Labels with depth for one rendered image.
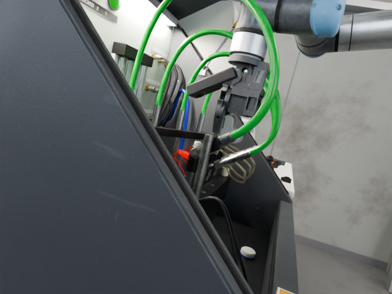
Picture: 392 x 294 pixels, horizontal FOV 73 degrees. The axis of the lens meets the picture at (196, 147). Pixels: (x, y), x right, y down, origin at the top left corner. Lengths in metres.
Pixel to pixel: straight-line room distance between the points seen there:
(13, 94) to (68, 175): 0.12
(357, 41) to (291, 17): 0.18
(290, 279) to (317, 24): 0.44
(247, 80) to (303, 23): 0.14
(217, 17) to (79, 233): 0.86
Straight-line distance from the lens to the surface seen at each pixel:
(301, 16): 0.56
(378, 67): 3.18
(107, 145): 0.28
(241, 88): 0.55
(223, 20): 1.01
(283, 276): 0.49
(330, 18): 0.55
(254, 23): 0.57
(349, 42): 0.68
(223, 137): 0.44
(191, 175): 0.61
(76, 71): 0.31
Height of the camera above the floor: 1.18
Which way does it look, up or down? 9 degrees down
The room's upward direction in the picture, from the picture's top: 13 degrees clockwise
